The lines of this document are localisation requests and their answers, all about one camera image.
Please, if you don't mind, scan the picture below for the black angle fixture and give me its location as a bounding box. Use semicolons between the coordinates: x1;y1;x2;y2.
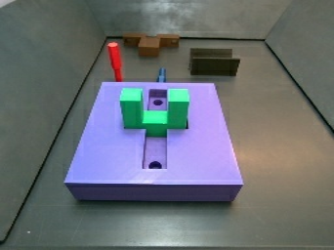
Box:
190;48;241;76

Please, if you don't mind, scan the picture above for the brown T-shaped block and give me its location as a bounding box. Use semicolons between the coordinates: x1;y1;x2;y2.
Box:
124;33;181;57

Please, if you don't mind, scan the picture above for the green U-shaped block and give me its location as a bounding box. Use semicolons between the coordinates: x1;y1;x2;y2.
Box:
121;88;192;138

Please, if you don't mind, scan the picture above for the red peg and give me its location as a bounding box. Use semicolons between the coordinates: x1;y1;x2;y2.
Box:
107;42;124;82

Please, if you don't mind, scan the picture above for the purple base block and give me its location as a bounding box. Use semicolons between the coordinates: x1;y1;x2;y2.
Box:
66;82;244;201

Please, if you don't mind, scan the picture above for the blue peg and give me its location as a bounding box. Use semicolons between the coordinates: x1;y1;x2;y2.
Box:
157;67;168;82

